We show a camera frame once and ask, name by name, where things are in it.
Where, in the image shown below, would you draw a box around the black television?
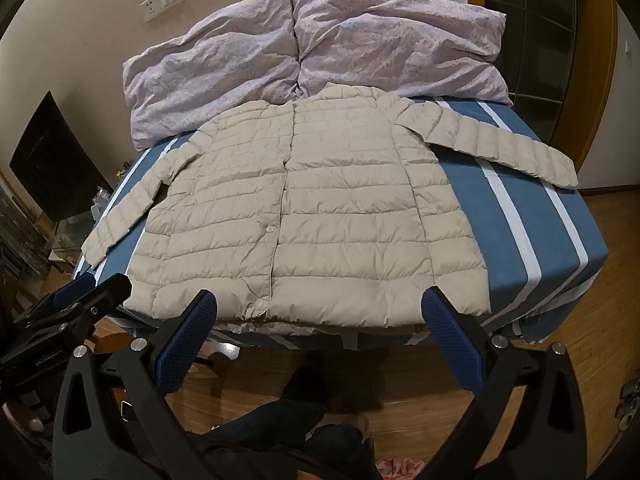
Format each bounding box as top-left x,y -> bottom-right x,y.
9,91 -> 115,223

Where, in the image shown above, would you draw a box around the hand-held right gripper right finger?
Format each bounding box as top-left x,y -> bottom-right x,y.
421,286 -> 589,480

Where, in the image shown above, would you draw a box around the glass television stand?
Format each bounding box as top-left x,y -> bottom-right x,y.
47,210 -> 108,273

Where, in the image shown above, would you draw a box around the lilac patterned quilt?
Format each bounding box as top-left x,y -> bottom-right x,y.
122,0 -> 513,151

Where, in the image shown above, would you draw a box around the beige puffer jacket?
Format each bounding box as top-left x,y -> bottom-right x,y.
80,82 -> 581,336

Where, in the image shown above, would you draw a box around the blue white striped bed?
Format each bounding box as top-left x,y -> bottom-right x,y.
70,95 -> 608,356

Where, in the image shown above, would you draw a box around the wooden glass-panel door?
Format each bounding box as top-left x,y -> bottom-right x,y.
350,0 -> 621,191

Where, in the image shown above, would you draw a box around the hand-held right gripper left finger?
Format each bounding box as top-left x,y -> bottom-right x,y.
47,289 -> 219,480

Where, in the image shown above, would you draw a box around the grey metal object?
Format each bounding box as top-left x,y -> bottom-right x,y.
615,377 -> 640,433

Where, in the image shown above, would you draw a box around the person's left hand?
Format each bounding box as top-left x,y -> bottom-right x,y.
0,402 -> 51,433

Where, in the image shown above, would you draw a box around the person's legs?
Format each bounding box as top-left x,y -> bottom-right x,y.
190,365 -> 381,480

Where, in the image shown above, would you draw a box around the pink patterned cloth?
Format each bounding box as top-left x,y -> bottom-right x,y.
372,455 -> 426,480

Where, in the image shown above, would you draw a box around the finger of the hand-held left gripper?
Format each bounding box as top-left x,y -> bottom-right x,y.
75,274 -> 133,331
54,274 -> 101,313

